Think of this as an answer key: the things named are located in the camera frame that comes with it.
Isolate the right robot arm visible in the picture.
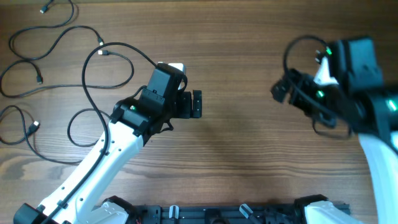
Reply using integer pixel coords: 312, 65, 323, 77
271, 35, 397, 223

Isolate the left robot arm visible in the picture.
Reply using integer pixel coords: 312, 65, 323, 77
13, 62, 201, 223

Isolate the left camera cable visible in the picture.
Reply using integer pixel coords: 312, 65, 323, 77
40, 42, 158, 224

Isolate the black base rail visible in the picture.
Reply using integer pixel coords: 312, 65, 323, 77
133, 204, 308, 224

